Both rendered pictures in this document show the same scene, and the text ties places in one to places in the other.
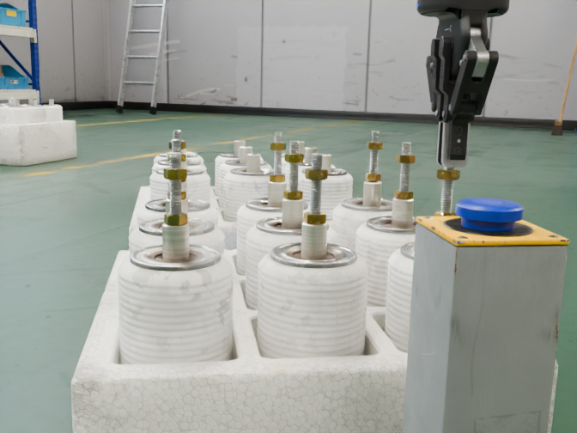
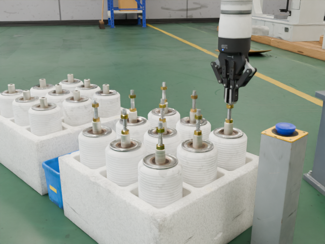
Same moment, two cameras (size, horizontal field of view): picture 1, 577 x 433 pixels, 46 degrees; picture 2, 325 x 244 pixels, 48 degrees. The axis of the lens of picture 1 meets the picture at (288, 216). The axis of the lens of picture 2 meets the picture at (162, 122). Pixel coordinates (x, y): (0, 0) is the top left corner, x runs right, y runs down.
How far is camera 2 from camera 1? 0.52 m
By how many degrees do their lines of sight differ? 34
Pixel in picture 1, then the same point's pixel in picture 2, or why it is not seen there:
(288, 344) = (201, 180)
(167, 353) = (173, 198)
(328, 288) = (214, 157)
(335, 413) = (223, 198)
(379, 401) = (232, 190)
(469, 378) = (290, 177)
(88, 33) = not seen: outside the picture
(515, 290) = (299, 150)
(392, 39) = not seen: outside the picture
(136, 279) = (161, 175)
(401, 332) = (223, 163)
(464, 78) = (246, 77)
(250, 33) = not seen: outside the picture
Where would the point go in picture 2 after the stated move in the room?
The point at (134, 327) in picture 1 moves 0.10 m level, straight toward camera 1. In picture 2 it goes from (159, 192) to (199, 211)
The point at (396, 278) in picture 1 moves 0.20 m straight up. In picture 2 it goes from (219, 146) to (224, 65)
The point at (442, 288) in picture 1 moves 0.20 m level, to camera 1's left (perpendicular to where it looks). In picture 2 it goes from (283, 154) to (208, 182)
